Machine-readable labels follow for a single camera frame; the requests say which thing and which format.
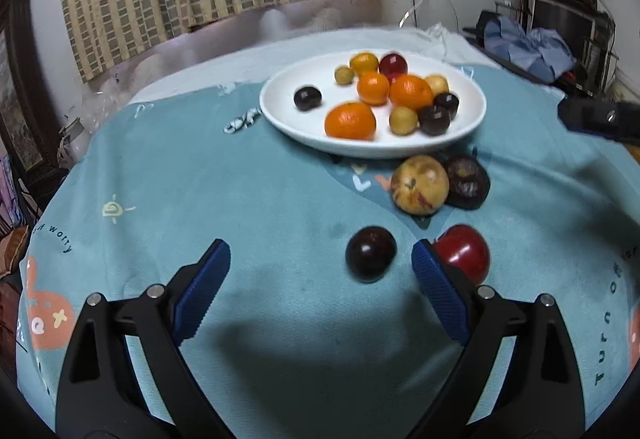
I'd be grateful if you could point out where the small orange tangerine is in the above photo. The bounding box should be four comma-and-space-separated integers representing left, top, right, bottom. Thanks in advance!
349, 52, 379, 76

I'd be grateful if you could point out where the medium red plum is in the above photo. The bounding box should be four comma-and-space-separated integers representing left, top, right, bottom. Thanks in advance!
432, 225, 491, 287

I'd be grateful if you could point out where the blue cloth pile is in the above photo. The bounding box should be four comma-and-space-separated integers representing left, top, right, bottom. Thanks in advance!
484, 15, 576, 84

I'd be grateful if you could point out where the white oval plate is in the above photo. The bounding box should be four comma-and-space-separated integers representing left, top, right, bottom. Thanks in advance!
259, 50, 487, 160

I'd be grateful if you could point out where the white power cable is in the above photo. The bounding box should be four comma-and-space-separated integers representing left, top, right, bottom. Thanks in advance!
400, 0, 429, 27

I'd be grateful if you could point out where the large orange tangerine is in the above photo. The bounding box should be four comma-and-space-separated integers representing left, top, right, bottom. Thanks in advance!
357, 72, 390, 106
389, 74, 434, 111
324, 102, 377, 141

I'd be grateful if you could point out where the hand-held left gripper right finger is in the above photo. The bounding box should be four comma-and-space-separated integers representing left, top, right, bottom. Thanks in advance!
411, 239, 586, 439

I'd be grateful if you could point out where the dark wooden framed picture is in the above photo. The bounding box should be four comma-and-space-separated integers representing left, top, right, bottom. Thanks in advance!
0, 0, 66, 170

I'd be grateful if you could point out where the wrinkled dark passion fruit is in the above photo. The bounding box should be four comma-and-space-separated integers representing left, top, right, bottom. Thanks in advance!
442, 157, 491, 211

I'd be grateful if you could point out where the small red plum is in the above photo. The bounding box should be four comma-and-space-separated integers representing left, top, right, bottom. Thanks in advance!
378, 52, 408, 79

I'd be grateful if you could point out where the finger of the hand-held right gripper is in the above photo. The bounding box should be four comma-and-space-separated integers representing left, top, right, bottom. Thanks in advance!
557, 96, 640, 146

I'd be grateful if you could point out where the black hat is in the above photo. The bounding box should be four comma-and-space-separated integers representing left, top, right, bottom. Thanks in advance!
462, 10, 496, 40

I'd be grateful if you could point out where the tan passion fruit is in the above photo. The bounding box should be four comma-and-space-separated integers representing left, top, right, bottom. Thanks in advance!
390, 155, 450, 215

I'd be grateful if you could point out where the black monitor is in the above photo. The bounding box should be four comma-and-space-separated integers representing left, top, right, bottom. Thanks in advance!
527, 0, 613, 60

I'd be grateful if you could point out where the dark purple plum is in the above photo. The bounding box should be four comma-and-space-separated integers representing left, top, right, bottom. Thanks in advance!
418, 106, 451, 136
293, 86, 322, 112
345, 226, 398, 283
433, 92, 460, 120

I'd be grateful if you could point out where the clear glass kettle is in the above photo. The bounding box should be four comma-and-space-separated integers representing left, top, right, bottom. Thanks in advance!
57, 116, 96, 165

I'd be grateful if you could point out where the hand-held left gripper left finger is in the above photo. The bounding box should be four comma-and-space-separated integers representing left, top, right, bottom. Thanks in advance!
55, 239, 236, 439

